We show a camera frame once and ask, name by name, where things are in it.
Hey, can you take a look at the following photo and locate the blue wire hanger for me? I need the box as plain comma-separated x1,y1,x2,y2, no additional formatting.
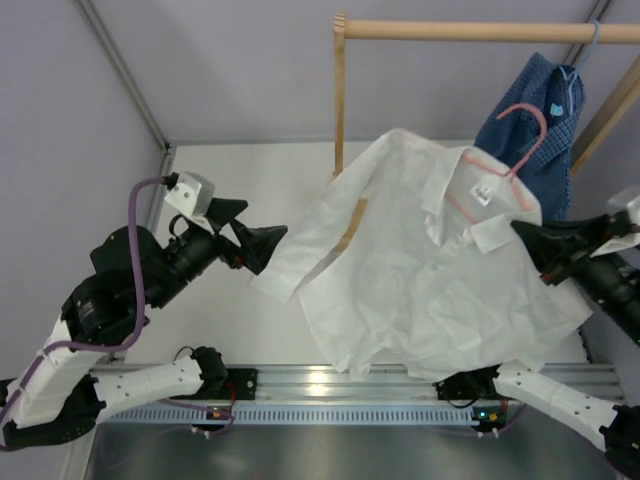
542,20,601,135

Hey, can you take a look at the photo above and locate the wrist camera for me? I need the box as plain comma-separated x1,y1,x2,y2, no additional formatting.
164,172,215,233
591,186,639,257

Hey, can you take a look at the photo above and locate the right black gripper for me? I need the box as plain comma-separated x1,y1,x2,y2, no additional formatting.
510,214,640,348

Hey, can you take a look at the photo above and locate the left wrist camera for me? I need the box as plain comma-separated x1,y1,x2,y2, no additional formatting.
164,172,215,233

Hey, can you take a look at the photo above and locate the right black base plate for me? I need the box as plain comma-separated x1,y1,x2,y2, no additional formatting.
434,373,495,408

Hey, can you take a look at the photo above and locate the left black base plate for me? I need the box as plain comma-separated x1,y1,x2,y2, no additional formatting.
213,368,258,401

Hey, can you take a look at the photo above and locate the pink wire hanger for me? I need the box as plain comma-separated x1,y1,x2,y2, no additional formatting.
445,102,548,225

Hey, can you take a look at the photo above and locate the blue checked shirt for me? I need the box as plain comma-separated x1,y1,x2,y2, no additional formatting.
474,53,586,221

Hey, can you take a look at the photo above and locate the slotted grey cable duct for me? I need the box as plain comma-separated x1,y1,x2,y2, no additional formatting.
108,404,504,426

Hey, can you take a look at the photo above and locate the aluminium corner post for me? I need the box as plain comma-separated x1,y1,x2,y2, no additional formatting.
72,0,170,154

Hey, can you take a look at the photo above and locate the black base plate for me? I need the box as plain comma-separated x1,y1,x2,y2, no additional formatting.
434,373,495,408
213,368,258,401

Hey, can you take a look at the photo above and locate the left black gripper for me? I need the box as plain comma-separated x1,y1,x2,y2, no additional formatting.
148,196,290,307

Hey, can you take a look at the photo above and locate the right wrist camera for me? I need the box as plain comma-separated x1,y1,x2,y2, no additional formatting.
591,186,639,257

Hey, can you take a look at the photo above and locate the wooden clothes rack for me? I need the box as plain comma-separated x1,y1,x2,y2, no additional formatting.
327,12,640,251

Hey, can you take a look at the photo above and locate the white shirt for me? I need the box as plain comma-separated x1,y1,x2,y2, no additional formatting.
253,129,591,382

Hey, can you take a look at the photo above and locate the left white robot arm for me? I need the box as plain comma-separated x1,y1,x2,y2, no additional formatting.
1,199,288,451

